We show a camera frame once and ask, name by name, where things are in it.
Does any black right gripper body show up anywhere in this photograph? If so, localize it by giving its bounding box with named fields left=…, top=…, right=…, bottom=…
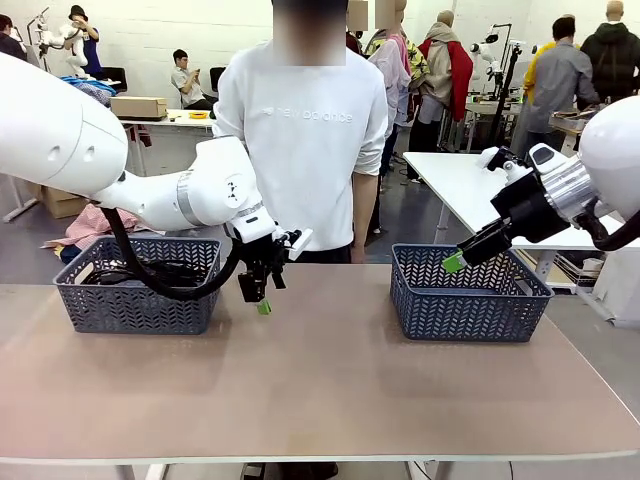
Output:
left=491, top=171, right=572, bottom=247

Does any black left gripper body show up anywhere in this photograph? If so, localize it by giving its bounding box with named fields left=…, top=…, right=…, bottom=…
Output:
left=243, top=233, right=288, bottom=276

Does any black thin cable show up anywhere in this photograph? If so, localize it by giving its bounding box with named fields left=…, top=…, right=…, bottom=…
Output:
left=144, top=258, right=215, bottom=284

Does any black straight-plug cable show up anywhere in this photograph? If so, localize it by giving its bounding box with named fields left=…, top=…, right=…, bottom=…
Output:
left=114, top=269, right=166, bottom=291

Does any black angled-plug cable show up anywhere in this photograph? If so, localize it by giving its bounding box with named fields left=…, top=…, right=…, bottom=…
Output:
left=82, top=267, right=151, bottom=290

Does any person's left forearm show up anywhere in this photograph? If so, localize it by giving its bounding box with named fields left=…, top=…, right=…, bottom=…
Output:
left=351, top=171, right=380, bottom=246

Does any white side table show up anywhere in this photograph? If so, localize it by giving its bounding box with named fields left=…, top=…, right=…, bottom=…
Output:
left=402, top=149, right=624, bottom=296

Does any grey plastic lattice basket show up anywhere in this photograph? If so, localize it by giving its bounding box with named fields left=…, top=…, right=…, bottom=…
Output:
left=389, top=243, right=555, bottom=344
left=53, top=237, right=222, bottom=335

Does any wooden tray table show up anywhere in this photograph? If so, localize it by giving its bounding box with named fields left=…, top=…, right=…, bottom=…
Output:
left=548, top=108, right=601, bottom=132

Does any person in white sweatshirt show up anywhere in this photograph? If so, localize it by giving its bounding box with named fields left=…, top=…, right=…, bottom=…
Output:
left=212, top=0, right=390, bottom=265

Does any background workbench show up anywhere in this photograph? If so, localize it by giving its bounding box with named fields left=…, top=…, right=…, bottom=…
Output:
left=464, top=94, right=526, bottom=151

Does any white cabinet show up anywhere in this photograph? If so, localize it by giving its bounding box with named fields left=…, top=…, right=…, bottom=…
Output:
left=579, top=244, right=640, bottom=329

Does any black tripod stand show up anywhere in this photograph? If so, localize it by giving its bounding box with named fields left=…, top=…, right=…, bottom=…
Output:
left=487, top=22, right=524, bottom=146

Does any man in grey shirt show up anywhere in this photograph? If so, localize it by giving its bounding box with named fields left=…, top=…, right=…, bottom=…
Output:
left=513, top=14, right=601, bottom=156

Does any person in yellow top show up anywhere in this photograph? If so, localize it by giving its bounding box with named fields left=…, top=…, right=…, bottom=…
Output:
left=522, top=42, right=551, bottom=106

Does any white background desk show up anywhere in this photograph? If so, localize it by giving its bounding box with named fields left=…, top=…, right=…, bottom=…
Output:
left=119, top=108, right=217, bottom=176

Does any mannequin with beige red coat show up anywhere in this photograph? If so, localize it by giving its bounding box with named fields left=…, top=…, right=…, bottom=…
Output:
left=418, top=9, right=475, bottom=151

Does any person in dark green jacket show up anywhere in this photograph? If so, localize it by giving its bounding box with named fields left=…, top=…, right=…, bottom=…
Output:
left=579, top=0, right=640, bottom=101

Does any pink checked cloth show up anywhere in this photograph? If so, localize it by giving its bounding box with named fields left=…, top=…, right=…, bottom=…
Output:
left=43, top=202, right=166, bottom=250

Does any seated man with phone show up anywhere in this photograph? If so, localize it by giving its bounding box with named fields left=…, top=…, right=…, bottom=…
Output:
left=170, top=48, right=215, bottom=110

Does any mannequin with pink shirt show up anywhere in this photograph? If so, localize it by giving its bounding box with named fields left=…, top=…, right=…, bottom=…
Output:
left=364, top=0, right=430, bottom=129

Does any cardboard box on desk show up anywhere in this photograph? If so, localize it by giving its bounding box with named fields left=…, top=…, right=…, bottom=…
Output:
left=109, top=96, right=169, bottom=121

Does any large cardboard floor box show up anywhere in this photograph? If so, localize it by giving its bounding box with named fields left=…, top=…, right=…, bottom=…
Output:
left=39, top=184, right=94, bottom=220

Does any white table leg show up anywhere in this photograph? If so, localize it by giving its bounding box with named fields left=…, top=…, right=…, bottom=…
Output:
left=405, top=459, right=454, bottom=480
left=113, top=462, right=169, bottom=480

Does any blue cloth pile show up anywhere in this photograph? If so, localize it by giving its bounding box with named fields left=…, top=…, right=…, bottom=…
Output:
left=59, top=74, right=120, bottom=109

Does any standing person in blue shirt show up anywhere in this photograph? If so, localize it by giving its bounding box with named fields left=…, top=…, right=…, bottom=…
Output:
left=67, top=4, right=104, bottom=80

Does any white background humanoid robot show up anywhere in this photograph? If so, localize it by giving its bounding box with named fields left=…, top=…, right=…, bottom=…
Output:
left=27, top=7, right=89, bottom=76

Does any dark-haired bystander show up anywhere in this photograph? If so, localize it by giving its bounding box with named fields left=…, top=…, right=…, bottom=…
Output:
left=0, top=13, right=29, bottom=62

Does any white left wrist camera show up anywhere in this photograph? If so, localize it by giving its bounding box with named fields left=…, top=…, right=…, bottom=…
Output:
left=285, top=228, right=315, bottom=262

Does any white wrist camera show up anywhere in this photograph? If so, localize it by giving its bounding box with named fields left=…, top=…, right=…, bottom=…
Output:
left=478, top=144, right=534, bottom=187
left=285, top=228, right=315, bottom=262

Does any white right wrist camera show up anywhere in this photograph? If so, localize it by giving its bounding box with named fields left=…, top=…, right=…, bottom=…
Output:
left=478, top=144, right=534, bottom=187

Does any black left arm hose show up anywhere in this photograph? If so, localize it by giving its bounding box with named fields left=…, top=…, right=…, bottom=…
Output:
left=101, top=205, right=246, bottom=302

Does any black arm hose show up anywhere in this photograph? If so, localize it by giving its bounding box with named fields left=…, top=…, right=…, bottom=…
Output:
left=101, top=205, right=246, bottom=302
left=574, top=197, right=640, bottom=252

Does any black right arm hose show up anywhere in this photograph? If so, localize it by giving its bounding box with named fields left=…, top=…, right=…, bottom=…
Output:
left=574, top=197, right=640, bottom=252

